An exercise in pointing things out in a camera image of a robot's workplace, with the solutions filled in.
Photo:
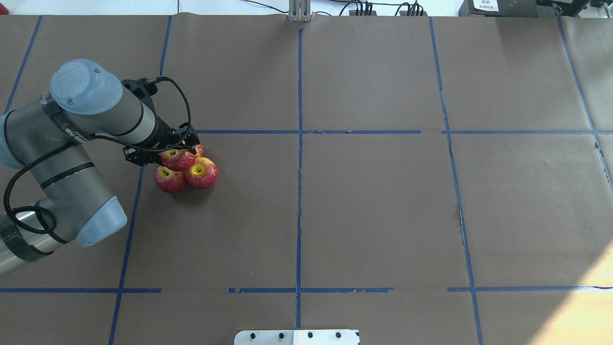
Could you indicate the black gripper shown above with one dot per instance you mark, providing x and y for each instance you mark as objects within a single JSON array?
[{"x": 164, "y": 134}]

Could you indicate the red yellow carried apple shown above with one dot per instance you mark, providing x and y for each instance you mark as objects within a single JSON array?
[{"x": 177, "y": 160}]

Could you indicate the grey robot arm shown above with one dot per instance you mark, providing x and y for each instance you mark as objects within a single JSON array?
[{"x": 57, "y": 194}]

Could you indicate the red yellow top apple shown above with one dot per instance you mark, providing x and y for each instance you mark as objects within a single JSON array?
[{"x": 199, "y": 150}]

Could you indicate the red yellow left apple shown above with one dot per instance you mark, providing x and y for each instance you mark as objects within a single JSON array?
[{"x": 169, "y": 181}]

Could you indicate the red yellow right apple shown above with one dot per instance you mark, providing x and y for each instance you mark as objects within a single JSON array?
[{"x": 201, "y": 174}]

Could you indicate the brown paper table cover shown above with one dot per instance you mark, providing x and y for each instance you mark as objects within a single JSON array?
[{"x": 428, "y": 181}]

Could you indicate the dark equipment box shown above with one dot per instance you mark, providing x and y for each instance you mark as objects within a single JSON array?
[{"x": 498, "y": 8}]

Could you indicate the aluminium profile post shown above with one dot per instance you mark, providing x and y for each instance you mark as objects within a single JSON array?
[{"x": 299, "y": 11}]

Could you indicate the white metal base plate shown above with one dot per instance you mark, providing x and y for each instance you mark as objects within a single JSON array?
[{"x": 298, "y": 337}]

